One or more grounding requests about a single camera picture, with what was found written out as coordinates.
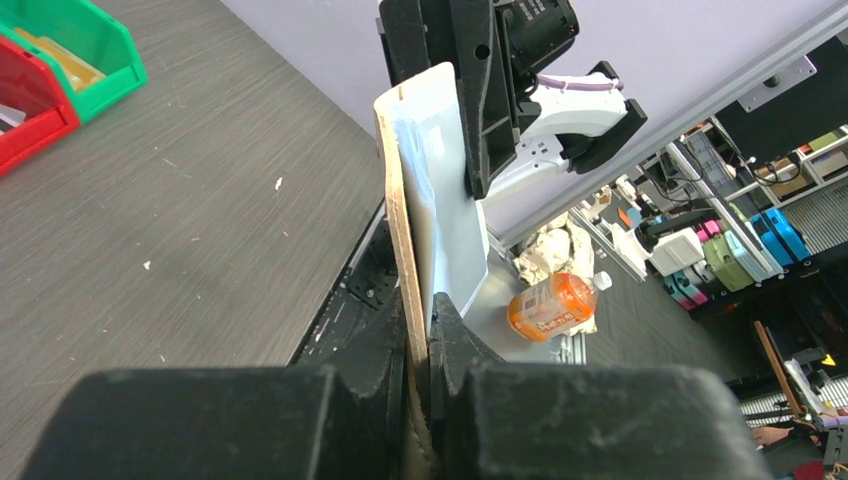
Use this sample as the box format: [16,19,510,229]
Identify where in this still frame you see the green plastic bin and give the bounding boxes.
[1,0,148,124]

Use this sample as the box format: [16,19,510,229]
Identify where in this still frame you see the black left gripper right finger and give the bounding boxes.
[431,293,771,479]

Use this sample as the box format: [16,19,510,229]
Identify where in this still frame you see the red plastic bin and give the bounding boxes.
[1,36,80,175]

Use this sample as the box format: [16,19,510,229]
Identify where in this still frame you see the orange drink bottle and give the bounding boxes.
[507,271,612,342]

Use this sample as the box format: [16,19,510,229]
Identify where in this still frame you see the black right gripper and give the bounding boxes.
[377,1,518,200]

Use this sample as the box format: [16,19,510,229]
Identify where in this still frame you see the yellow card in green bin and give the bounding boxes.
[14,27,105,92]

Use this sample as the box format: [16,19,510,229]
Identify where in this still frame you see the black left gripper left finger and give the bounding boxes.
[22,295,405,479]

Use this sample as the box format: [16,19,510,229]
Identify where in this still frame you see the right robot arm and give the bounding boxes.
[378,1,647,200]

